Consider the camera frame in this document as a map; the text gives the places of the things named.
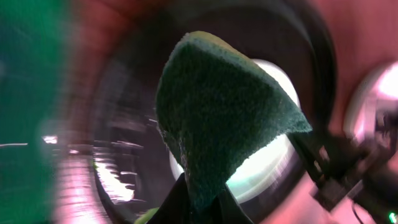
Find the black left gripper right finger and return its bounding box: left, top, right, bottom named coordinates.
left=214, top=184, right=253, bottom=224

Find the round black tray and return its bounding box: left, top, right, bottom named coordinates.
left=92, top=0, right=336, bottom=223

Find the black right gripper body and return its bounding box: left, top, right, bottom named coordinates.
left=288, top=110, right=397, bottom=215

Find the white plate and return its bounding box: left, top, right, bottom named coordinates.
left=343, top=61, right=397, bottom=144

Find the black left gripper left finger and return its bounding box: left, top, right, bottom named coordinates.
left=147, top=173, right=191, bottom=224

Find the green sponge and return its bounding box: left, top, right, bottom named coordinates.
left=155, top=31, right=312, bottom=212

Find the rectangular black sponge tray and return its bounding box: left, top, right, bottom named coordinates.
left=1, top=0, right=70, bottom=223

